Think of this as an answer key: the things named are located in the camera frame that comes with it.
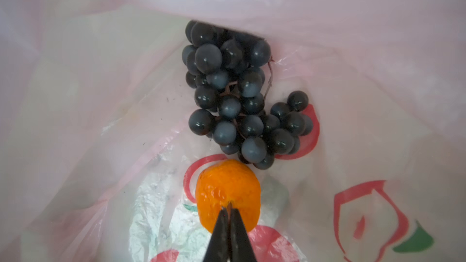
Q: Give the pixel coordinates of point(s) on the black grape bunch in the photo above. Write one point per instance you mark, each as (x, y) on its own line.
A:
(226, 70)

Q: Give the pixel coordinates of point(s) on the pink plastic bag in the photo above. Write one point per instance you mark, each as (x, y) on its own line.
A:
(98, 163)

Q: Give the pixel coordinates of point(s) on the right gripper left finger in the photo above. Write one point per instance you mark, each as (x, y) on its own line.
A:
(218, 247)

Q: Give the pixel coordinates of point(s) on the orange fruit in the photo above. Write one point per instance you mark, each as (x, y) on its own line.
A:
(228, 183)

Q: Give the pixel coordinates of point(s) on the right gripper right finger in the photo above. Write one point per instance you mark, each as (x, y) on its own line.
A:
(240, 245)

